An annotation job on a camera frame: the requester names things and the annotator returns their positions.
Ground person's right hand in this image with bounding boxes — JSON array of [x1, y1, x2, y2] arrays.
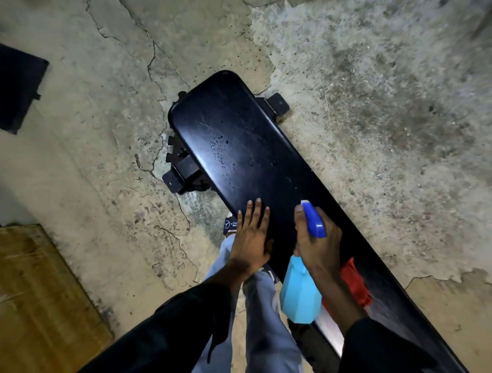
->
[[293, 205, 343, 283]]

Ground person's left hand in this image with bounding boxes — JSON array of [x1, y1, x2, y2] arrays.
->
[[229, 198, 274, 276]]

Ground light blue spray bottle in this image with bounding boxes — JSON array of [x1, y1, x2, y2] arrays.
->
[[279, 200, 327, 325]]

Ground person's left forearm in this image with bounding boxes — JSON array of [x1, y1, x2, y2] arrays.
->
[[79, 261, 267, 373]]

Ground person's right forearm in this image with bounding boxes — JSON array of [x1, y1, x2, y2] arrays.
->
[[314, 269, 440, 373]]

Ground person's black shoe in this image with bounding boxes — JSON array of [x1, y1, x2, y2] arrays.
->
[[222, 214, 239, 236]]

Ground red cloth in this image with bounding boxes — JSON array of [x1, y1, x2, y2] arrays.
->
[[322, 257, 374, 316]]

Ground black padded bench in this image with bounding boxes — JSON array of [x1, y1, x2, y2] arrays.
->
[[168, 70, 470, 373]]

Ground person's light blue jeans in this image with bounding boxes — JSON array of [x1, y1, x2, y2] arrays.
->
[[191, 234, 305, 373]]

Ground brown wooden board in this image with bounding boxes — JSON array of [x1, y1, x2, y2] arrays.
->
[[0, 224, 115, 373]]

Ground black mat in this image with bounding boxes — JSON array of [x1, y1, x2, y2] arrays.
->
[[0, 43, 50, 135]]

